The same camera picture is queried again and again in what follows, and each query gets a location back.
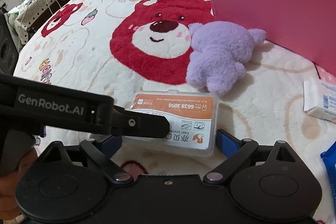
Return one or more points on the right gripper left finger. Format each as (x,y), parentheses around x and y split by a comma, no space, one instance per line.
(68,183)

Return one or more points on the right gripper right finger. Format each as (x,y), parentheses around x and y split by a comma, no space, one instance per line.
(270,182)

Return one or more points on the blue packet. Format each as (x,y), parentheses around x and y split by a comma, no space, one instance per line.
(329,159)

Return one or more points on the clear floss pick box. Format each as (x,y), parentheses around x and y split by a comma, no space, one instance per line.
(192,118)

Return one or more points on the white medicine box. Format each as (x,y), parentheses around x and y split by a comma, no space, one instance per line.
(319,99)

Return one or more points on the purple plush toy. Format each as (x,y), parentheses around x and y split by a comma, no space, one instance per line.
(220,50)

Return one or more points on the operator hand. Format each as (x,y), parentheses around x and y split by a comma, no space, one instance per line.
(9,207)

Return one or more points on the black speaker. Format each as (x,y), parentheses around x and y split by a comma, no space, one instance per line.
(9,53)

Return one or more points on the patterned bedside cloth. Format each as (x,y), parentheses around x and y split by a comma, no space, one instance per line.
(29,17)

